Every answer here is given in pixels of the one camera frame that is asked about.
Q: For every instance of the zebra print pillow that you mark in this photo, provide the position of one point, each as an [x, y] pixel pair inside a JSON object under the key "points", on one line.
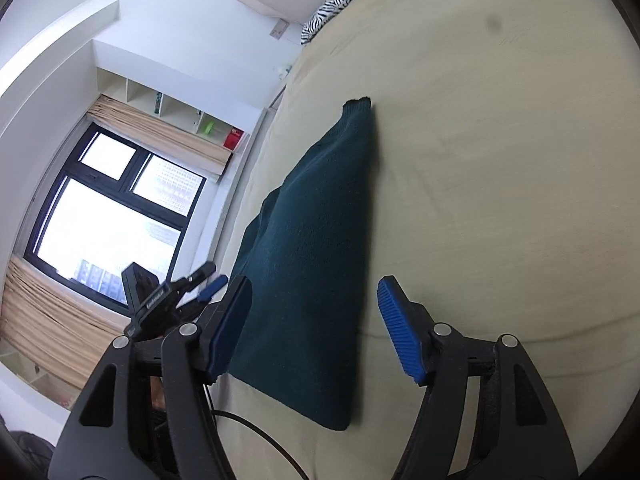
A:
{"points": [[332, 5]]}

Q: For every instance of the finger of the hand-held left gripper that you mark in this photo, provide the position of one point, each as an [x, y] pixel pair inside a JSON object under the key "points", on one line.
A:
{"points": [[214, 287], [197, 274]]}

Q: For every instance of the dark green knit sweater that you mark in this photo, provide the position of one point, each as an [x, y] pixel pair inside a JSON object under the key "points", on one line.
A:
{"points": [[310, 260]]}

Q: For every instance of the green lidded container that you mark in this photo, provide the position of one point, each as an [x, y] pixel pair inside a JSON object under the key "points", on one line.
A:
{"points": [[207, 127]]}

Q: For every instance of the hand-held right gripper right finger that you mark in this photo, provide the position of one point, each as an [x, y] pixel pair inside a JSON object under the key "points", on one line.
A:
{"points": [[400, 330]]}

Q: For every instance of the wall socket panel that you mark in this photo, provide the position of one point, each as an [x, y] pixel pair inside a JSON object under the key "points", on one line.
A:
{"points": [[279, 28]]}

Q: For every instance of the beige curtain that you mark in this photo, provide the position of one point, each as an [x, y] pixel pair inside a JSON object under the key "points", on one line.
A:
{"points": [[160, 135], [50, 320]]}

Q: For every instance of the black framed window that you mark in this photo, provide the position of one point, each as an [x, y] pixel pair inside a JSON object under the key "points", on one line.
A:
{"points": [[100, 220]]}

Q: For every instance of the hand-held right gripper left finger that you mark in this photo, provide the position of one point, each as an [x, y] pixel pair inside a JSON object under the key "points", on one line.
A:
{"points": [[230, 330]]}

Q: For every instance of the dark cloth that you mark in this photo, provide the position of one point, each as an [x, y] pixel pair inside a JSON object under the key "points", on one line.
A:
{"points": [[25, 455]]}

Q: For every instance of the white wall shelf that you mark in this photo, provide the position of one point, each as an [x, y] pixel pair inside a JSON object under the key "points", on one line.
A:
{"points": [[145, 95]]}

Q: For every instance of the beige bed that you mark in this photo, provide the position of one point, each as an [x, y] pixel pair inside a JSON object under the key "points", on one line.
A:
{"points": [[500, 160]]}

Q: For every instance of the red box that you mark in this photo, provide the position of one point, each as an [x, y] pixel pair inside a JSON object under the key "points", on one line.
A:
{"points": [[233, 140]]}

